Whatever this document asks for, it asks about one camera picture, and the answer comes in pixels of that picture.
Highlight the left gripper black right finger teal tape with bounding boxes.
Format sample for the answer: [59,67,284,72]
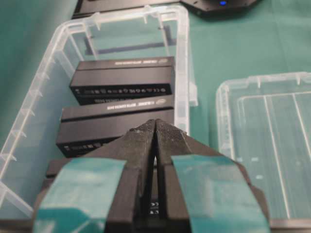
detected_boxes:
[155,119,270,233]

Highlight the left gripper black left finger teal tape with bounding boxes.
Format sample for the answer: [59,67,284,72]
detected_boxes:
[33,119,156,233]

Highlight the clear plastic box lid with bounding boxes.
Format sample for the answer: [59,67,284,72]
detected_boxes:
[216,72,311,219]

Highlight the black flat box near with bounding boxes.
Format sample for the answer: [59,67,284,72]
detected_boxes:
[37,158,159,222]

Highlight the black flat box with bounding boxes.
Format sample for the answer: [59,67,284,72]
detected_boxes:
[37,158,159,222]
[56,95,174,158]
[69,56,175,105]

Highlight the black flat box middle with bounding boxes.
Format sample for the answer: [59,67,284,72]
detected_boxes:
[56,95,174,158]

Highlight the black flat box far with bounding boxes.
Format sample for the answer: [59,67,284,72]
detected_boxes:
[69,56,175,105]

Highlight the clear plastic storage box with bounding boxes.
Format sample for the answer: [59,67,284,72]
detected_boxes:
[0,4,198,220]

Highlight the green table cloth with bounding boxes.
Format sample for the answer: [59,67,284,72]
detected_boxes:
[0,0,311,151]

